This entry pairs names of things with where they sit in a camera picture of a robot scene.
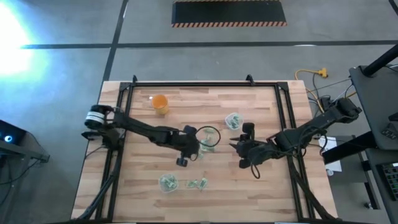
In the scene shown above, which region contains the black hazard-striped floor mat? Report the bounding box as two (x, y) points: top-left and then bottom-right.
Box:
(171, 0), (287, 28)

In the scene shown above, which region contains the white paper sheet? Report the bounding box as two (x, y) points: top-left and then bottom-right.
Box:
(317, 136), (343, 174)

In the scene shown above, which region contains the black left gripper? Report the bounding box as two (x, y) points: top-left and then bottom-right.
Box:
(169, 124), (205, 168)

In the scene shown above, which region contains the yellow extension cord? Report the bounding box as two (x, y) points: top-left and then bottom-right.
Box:
(294, 67), (329, 113)

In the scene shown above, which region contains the black desk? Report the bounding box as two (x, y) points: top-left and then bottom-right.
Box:
(348, 63), (398, 152)

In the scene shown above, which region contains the yellow cup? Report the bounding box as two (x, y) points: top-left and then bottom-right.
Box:
(150, 94), (170, 116)

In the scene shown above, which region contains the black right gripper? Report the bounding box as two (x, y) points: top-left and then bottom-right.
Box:
(229, 122), (276, 170)

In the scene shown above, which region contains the black device with blue light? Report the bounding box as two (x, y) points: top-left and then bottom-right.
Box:
(0, 119), (50, 164)

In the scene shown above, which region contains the black power adapter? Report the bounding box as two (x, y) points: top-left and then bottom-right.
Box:
(320, 95), (332, 110)

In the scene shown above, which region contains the black looped cable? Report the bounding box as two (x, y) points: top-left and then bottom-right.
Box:
(195, 125), (222, 148)
(250, 161), (262, 180)

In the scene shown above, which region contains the black pole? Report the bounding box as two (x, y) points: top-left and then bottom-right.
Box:
(362, 43), (398, 78)

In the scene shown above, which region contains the black table frame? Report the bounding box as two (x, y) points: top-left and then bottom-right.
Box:
(76, 74), (338, 223)

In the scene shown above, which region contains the black remote control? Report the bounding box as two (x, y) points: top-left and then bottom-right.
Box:
(381, 122), (398, 140)

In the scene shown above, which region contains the clear plastic bowl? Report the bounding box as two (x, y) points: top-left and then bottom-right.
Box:
(158, 173), (180, 194)

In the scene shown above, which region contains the black keyboard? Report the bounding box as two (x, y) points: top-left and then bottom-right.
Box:
(381, 161), (398, 202)

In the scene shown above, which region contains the small clear plastic container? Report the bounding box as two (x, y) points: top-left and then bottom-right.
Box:
(224, 112), (244, 131)

